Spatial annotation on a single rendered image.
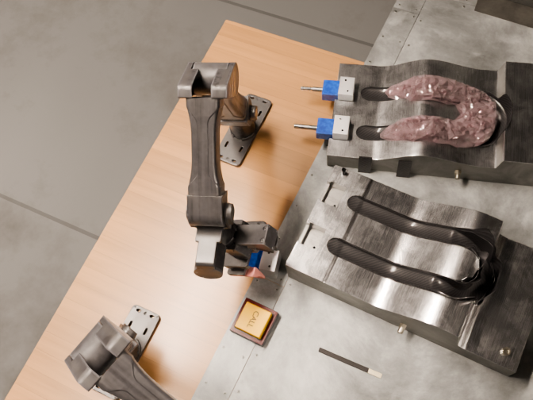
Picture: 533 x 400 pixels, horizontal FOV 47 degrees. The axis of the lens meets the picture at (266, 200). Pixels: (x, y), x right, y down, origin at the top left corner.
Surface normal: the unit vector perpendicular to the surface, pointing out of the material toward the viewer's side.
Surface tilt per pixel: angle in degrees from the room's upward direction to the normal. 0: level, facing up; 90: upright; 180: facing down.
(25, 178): 0
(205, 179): 36
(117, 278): 0
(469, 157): 11
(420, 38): 0
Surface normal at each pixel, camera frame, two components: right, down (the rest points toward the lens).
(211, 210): -0.13, 0.22
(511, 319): -0.10, -0.40
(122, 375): 0.17, -0.18
